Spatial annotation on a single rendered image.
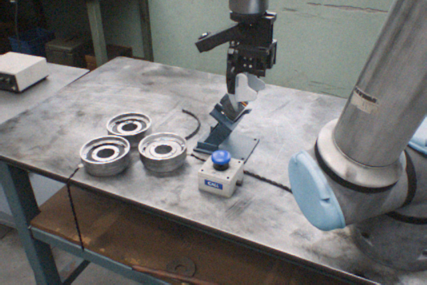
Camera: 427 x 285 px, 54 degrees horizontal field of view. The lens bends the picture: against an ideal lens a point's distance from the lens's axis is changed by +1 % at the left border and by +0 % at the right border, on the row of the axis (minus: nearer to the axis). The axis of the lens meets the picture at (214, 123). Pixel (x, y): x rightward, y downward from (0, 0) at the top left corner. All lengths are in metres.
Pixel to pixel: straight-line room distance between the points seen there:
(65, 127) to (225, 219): 0.51
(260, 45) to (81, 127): 0.52
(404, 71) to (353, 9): 1.89
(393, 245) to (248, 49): 0.42
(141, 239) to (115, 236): 0.07
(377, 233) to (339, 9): 1.73
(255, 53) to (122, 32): 2.25
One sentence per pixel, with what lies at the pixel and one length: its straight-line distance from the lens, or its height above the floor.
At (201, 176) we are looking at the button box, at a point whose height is 0.84.
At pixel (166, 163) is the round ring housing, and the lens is 0.88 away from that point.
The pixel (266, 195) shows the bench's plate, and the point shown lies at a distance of 0.84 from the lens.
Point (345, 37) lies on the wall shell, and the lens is 2.37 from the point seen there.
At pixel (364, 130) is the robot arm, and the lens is 0.50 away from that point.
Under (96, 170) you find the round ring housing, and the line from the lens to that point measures 0.90.
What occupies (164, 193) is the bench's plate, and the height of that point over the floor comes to 0.80.
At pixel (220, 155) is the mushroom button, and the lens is 0.81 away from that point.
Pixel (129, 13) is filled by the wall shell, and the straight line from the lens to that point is 2.91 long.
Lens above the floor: 1.35
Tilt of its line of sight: 31 degrees down
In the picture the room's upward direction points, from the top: 1 degrees counter-clockwise
